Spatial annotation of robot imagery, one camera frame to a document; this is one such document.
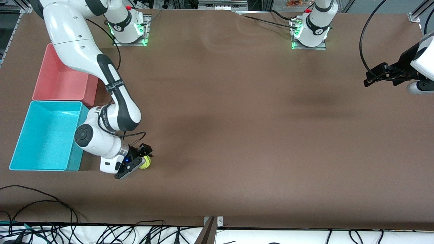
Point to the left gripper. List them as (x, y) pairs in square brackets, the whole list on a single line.
[(404, 63)]

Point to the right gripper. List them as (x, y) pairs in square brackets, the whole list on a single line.
[(135, 152)]

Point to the yellow tennis ball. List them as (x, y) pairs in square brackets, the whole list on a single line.
[(145, 163)]

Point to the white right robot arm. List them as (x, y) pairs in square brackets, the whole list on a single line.
[(73, 37)]

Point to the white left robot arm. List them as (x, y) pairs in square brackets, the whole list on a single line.
[(317, 27)]

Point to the blue plastic bin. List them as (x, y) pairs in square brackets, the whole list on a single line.
[(44, 135)]

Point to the pink plastic bin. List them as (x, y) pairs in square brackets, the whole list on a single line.
[(61, 84)]

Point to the short aluminium profile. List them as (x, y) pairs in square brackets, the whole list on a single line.
[(26, 8), (414, 16)]

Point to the clear box with orange contents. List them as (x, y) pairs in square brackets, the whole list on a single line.
[(298, 3)]

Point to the silver metal device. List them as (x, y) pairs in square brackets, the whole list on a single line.
[(222, 4)]

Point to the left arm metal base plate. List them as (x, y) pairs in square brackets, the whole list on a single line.
[(310, 48)]

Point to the small metal bracket plate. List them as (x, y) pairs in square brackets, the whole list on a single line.
[(220, 222)]

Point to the grey camera mount bar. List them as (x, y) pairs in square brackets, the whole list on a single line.
[(207, 235)]

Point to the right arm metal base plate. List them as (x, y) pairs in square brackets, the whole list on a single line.
[(148, 37)]

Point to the long grey frame rail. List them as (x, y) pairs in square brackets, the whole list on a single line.
[(12, 34)]

